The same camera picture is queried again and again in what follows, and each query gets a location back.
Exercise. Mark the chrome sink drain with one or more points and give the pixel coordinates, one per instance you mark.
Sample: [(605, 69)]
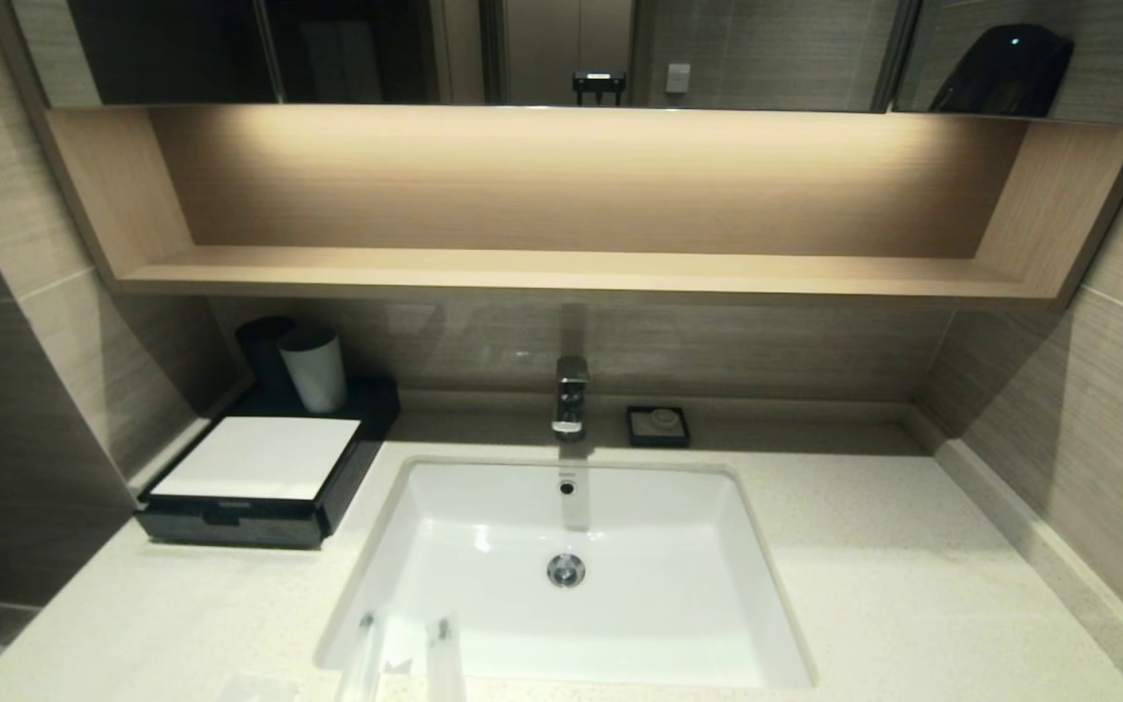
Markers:
[(566, 570)]

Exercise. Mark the black soap dish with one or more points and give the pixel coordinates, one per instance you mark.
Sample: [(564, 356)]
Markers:
[(634, 439)]

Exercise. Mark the black cup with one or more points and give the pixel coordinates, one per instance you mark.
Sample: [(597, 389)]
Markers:
[(257, 361)]

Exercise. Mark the round beige soap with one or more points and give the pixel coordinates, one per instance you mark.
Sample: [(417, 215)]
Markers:
[(664, 420)]

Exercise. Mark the wall mirror cabinet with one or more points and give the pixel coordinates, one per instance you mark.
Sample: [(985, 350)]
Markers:
[(766, 49)]

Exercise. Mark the white cup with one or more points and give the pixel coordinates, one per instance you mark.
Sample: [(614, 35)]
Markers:
[(316, 375)]

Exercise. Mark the black wall hair dryer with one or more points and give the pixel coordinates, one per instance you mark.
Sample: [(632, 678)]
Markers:
[(1005, 73)]

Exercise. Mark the white wall switch plate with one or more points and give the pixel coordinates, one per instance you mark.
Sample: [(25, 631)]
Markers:
[(678, 78)]

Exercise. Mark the chrome faucet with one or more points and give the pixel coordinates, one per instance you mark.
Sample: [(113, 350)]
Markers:
[(569, 390)]

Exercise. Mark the white sink basin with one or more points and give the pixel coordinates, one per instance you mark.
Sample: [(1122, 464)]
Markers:
[(669, 595)]

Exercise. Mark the light wooden wall shelf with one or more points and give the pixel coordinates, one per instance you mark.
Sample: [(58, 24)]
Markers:
[(571, 273)]

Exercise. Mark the black amenity drawer box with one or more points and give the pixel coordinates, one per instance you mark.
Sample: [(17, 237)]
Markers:
[(373, 409)]

